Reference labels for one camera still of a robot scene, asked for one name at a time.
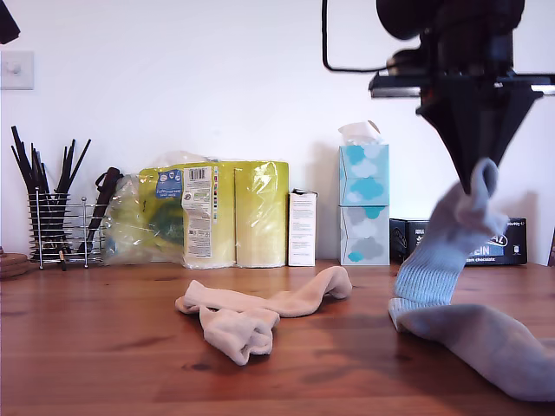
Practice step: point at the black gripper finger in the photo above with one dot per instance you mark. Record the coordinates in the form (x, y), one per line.
(8, 26)

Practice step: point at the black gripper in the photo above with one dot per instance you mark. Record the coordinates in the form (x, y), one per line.
(472, 65)

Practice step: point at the light blue sock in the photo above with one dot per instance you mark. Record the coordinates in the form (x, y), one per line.
(485, 342)
(442, 242)

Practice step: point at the beige sock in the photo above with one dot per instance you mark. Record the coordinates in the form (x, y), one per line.
(234, 333)
(295, 303)

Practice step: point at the white tissue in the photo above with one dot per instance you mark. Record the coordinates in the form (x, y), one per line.
(357, 130)

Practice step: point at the tissue box blue clouds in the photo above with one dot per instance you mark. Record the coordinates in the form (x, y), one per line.
(364, 177)

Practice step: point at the thin black stick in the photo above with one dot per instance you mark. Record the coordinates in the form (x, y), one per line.
(66, 164)
(39, 169)
(26, 158)
(78, 164)

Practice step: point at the black protein bar box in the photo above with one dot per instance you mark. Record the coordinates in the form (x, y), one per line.
(405, 242)

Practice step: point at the tissue box grey clouds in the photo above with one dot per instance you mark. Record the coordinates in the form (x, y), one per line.
(368, 234)

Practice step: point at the small white carton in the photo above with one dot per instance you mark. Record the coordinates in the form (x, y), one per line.
(302, 229)

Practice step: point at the kitchen roll pack green wrap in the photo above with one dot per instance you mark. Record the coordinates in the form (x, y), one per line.
(260, 208)

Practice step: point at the white light switch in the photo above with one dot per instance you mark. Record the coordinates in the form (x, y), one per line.
(17, 71)

